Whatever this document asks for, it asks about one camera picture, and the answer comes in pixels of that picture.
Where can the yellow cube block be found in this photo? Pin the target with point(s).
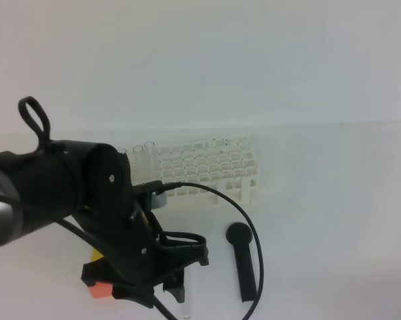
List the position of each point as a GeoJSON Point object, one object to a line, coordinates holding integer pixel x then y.
{"type": "Point", "coordinates": [96, 255]}

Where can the black scoop tool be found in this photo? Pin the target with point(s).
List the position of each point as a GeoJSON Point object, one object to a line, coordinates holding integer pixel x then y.
{"type": "Point", "coordinates": [239, 235]}

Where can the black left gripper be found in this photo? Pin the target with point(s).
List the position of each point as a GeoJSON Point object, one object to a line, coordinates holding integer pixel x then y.
{"type": "Point", "coordinates": [137, 253]}

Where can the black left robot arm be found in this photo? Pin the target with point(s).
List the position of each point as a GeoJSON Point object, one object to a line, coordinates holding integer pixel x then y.
{"type": "Point", "coordinates": [92, 183]}

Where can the white plastic test tube rack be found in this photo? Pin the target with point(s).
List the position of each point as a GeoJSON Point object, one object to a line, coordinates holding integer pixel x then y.
{"type": "Point", "coordinates": [228, 165]}

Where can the orange cube block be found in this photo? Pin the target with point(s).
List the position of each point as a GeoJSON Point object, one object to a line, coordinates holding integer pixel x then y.
{"type": "Point", "coordinates": [101, 290]}

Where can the clear glass test tube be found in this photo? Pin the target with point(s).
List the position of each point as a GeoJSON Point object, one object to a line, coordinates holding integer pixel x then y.
{"type": "Point", "coordinates": [185, 310]}

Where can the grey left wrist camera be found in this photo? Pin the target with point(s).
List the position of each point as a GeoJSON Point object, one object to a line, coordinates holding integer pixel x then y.
{"type": "Point", "coordinates": [157, 200]}

